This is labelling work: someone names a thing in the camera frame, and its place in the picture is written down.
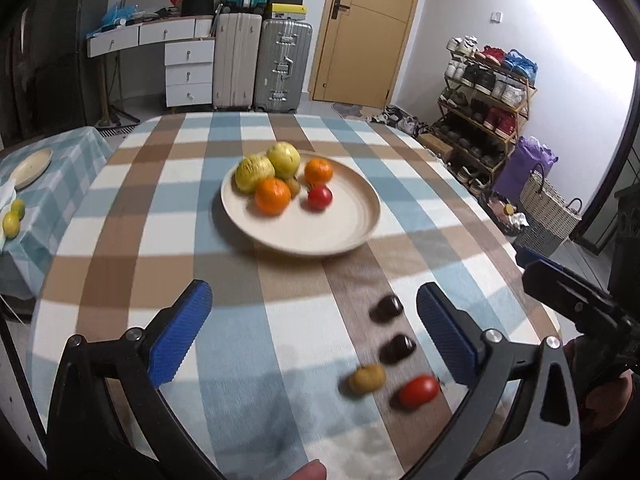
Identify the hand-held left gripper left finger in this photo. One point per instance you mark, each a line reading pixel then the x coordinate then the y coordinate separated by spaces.
pixel 180 330

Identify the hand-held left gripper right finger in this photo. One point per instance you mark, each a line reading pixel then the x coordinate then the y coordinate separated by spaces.
pixel 445 330

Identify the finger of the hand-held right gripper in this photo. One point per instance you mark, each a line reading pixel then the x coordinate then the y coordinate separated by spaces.
pixel 565 292
pixel 542 260

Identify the dark plum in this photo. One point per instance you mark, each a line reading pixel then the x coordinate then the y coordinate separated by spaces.
pixel 386 308
pixel 397 349

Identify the red tomato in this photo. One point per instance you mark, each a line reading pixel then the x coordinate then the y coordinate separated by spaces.
pixel 419 391
pixel 320 197

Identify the brown kiwi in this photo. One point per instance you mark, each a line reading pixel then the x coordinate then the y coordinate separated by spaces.
pixel 294 187
pixel 367 379

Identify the large cream plate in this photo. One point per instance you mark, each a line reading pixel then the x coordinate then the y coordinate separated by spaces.
pixel 310 232

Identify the large orange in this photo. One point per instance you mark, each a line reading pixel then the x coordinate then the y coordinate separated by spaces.
pixel 273 196

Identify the wrinkled yellow-green citrus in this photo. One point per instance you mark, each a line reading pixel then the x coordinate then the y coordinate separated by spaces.
pixel 253 173

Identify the smooth yellow pear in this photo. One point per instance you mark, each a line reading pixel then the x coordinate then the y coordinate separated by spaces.
pixel 284 159

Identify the small orange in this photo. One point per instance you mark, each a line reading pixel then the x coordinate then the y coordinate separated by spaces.
pixel 318 171

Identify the person's right hand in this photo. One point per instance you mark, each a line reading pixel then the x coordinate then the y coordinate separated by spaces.
pixel 607 402

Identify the person's left hand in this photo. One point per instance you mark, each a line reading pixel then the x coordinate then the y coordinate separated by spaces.
pixel 302 471

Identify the two-tone woven basket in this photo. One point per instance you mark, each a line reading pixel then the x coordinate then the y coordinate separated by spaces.
pixel 547 210

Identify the purple bag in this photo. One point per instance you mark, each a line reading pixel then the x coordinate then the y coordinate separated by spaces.
pixel 522 165

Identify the wooden shoe rack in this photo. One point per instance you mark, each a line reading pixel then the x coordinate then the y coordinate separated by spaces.
pixel 480 117

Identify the cardboard box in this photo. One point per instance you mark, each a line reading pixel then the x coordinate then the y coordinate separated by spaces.
pixel 434 145

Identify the pale blue checked tablecloth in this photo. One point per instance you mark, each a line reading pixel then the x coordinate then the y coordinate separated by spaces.
pixel 70 170

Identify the blue mesh bag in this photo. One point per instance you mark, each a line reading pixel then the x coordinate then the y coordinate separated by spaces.
pixel 520 62

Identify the yellow-green lime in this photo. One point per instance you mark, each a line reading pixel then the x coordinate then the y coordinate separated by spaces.
pixel 11 224
pixel 17 208

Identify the pile of shoes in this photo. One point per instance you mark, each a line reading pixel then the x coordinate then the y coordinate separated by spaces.
pixel 400 119

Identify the small cream plate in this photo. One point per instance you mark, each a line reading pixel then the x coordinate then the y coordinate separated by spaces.
pixel 32 167

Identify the grey door mat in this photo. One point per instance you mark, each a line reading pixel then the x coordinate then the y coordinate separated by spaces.
pixel 350 109

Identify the white desk with drawers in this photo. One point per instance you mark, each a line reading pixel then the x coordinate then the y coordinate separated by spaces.
pixel 187 72

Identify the tan wooden door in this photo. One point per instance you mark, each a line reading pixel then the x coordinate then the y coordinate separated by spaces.
pixel 370 50

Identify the cream suitcase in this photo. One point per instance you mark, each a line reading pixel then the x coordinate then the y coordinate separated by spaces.
pixel 237 60

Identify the silver suitcase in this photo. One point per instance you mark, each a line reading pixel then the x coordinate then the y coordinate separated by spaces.
pixel 282 65

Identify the dark grey fridge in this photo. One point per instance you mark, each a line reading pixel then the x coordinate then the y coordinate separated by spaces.
pixel 55 50

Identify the blue plastic bag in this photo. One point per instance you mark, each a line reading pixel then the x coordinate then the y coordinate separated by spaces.
pixel 122 12

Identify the black box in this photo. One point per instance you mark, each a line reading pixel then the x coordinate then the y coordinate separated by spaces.
pixel 199 6

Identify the yellow black shoebox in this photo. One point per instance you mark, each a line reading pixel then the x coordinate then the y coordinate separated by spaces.
pixel 286 11

